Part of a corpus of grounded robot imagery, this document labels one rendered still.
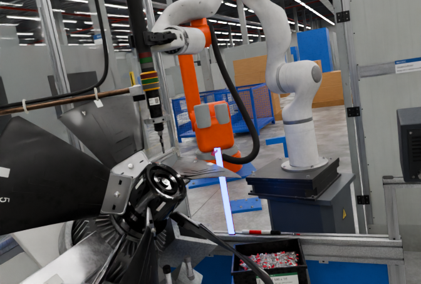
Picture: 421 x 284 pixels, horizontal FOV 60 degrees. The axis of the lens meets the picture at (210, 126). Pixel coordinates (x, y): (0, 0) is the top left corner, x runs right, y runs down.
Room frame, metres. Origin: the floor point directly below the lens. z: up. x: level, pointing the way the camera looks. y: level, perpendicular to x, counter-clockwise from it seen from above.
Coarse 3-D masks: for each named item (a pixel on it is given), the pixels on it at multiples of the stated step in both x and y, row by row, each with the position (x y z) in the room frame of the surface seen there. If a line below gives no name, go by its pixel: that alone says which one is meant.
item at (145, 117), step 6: (132, 90) 0.90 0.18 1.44; (138, 90) 0.91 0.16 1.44; (138, 96) 0.90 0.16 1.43; (144, 96) 0.90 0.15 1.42; (144, 102) 0.91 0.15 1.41; (144, 108) 0.91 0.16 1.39; (144, 114) 0.91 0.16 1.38; (168, 114) 0.94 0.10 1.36; (144, 120) 0.91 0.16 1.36; (150, 120) 0.89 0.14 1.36; (156, 120) 0.89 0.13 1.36; (162, 120) 0.90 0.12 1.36
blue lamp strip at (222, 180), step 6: (216, 156) 1.24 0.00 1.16; (222, 180) 1.24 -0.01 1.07; (222, 186) 1.24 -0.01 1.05; (222, 192) 1.24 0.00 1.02; (228, 198) 1.24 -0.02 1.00; (228, 204) 1.24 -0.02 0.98; (228, 210) 1.24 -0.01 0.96; (228, 216) 1.24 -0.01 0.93; (228, 222) 1.24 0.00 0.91; (228, 228) 1.24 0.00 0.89
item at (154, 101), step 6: (150, 90) 0.91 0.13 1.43; (156, 90) 0.91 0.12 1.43; (150, 96) 0.91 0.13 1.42; (156, 96) 0.91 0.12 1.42; (150, 102) 0.91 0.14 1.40; (156, 102) 0.91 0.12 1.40; (150, 108) 0.91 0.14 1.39; (156, 108) 0.91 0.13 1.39; (150, 114) 0.92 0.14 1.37; (156, 114) 0.91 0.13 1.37; (162, 114) 0.92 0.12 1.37; (156, 126) 0.91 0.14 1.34; (162, 126) 0.92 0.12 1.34
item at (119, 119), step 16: (128, 96) 1.08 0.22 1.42; (96, 112) 1.01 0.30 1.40; (112, 112) 1.01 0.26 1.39; (128, 112) 1.02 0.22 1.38; (80, 128) 0.97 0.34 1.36; (96, 128) 0.97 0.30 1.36; (112, 128) 0.97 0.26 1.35; (128, 128) 0.97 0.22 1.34; (96, 144) 0.93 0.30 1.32; (112, 144) 0.93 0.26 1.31; (128, 144) 0.93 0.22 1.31; (112, 160) 0.90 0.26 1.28
